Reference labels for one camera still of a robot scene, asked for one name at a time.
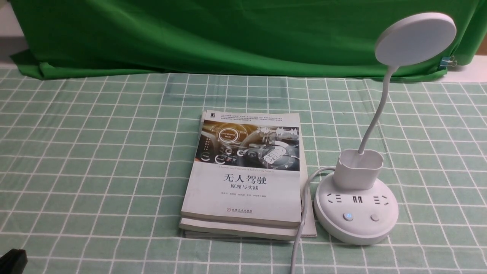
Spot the black object at corner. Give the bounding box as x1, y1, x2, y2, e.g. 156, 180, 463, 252
0, 249, 28, 274

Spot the white gooseneck desk lamp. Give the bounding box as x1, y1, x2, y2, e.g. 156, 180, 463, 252
314, 12, 457, 245

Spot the white lamp power cable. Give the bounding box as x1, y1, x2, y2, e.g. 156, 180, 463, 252
290, 167, 336, 274

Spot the blue binder clip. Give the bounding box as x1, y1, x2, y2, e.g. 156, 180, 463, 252
438, 56, 458, 70

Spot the top book self-driving cover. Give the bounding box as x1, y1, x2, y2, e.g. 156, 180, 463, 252
180, 111, 302, 229

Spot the green checkered tablecloth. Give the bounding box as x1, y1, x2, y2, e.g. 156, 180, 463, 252
0, 68, 487, 274

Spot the green backdrop cloth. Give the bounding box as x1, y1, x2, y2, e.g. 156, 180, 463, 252
10, 0, 486, 80

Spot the lower white book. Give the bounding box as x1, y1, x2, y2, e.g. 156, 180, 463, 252
178, 113, 317, 241

